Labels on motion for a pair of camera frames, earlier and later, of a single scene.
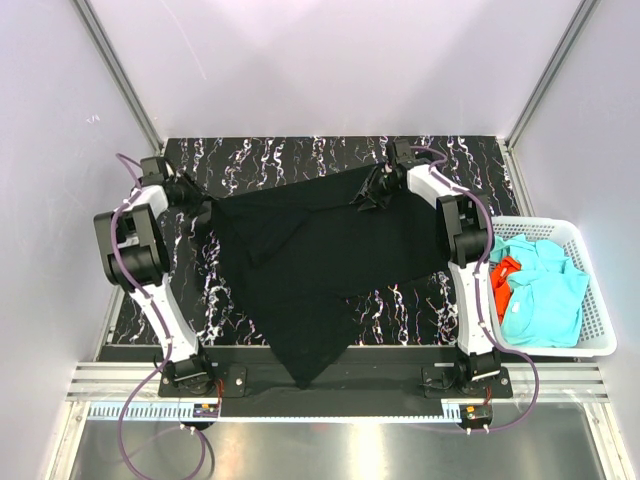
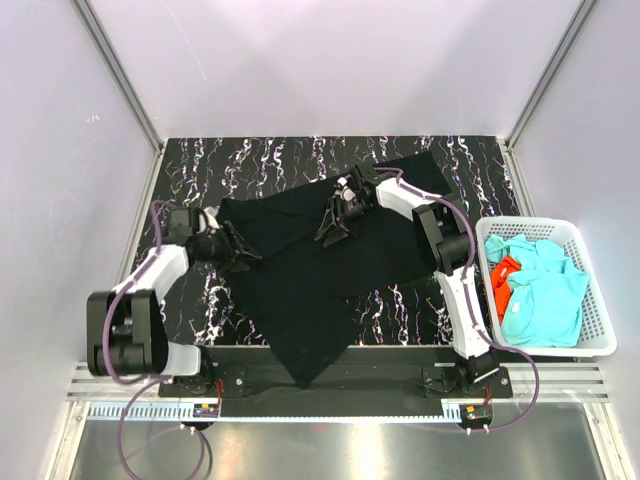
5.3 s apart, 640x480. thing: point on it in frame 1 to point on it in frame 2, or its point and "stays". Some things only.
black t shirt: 297,252 stays
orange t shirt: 502,290 stays
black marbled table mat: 417,309 stays
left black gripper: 201,204 to 228,247
